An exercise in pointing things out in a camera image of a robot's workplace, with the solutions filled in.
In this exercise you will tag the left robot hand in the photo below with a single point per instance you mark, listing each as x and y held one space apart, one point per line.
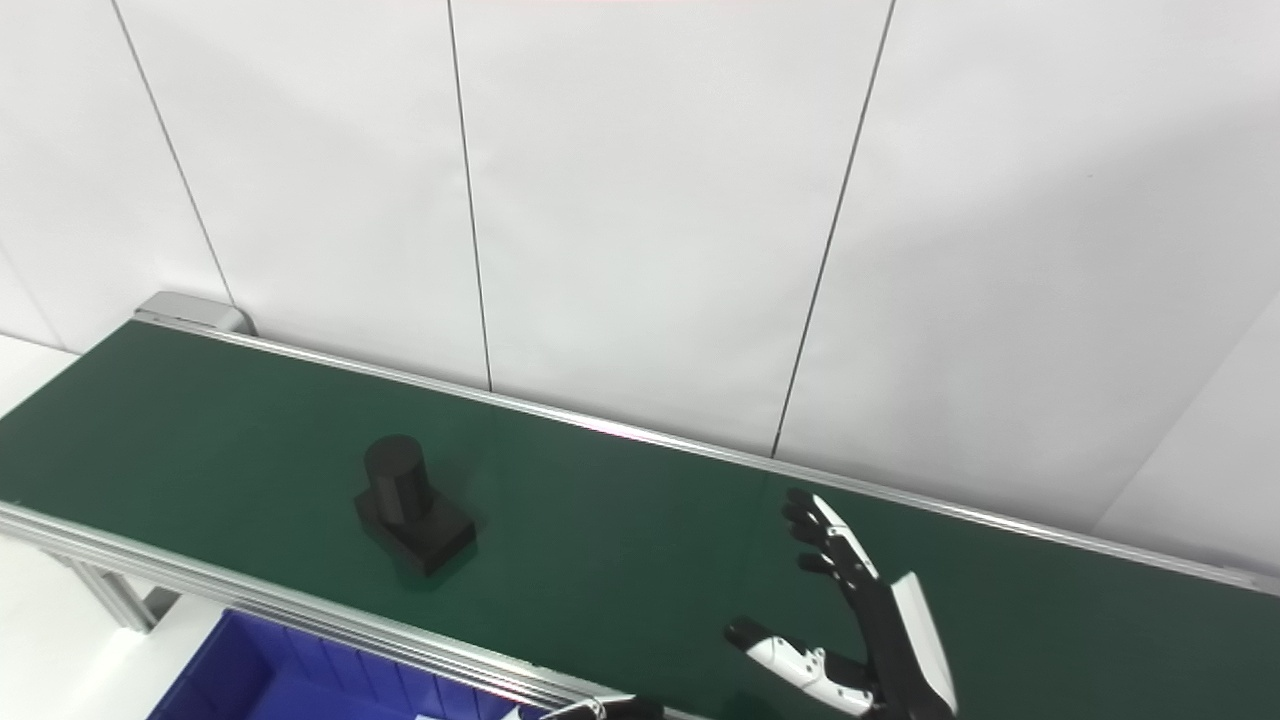
610 710

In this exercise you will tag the green conveyor belt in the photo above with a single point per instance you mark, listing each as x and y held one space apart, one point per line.
300 605
620 540

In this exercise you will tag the blue plastic bin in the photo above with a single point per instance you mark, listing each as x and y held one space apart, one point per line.
260 680

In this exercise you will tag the black cylinder block part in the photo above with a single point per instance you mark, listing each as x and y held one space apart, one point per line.
405 510

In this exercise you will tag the aluminium conveyor leg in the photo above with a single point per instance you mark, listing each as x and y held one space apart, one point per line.
120 595

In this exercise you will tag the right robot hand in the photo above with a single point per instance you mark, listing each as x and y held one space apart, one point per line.
895 650

